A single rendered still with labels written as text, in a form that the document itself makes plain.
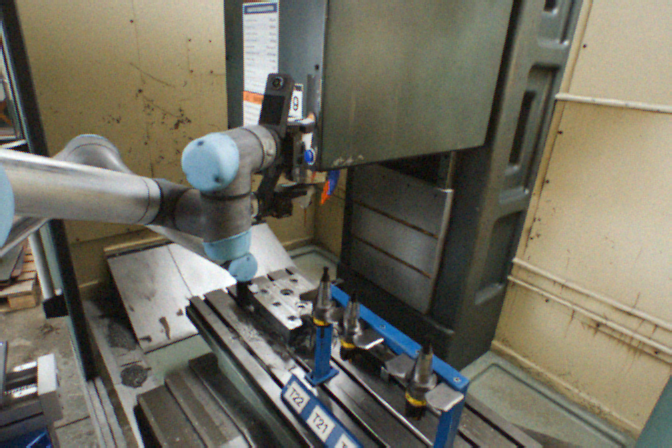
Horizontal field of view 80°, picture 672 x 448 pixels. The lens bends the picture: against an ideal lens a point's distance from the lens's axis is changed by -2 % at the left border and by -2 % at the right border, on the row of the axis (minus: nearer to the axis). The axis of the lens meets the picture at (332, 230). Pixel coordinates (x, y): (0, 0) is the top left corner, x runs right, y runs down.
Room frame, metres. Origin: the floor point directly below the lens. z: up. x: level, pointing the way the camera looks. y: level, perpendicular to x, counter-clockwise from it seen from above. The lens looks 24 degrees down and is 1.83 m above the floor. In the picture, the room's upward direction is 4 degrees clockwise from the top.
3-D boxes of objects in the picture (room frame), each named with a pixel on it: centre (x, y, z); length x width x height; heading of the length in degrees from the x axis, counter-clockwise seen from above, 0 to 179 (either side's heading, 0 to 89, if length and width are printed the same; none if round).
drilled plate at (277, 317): (1.27, 0.13, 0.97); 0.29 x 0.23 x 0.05; 41
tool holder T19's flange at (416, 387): (0.65, -0.20, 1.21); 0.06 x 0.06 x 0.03
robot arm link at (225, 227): (0.59, 0.18, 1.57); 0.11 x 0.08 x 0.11; 65
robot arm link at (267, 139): (0.66, 0.14, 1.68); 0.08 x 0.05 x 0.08; 71
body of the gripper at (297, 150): (0.73, 0.11, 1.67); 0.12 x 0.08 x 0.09; 161
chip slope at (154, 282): (1.74, 0.53, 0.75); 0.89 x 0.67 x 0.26; 131
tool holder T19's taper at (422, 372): (0.65, -0.20, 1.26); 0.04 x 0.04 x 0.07
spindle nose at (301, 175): (1.24, 0.09, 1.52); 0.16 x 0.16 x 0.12
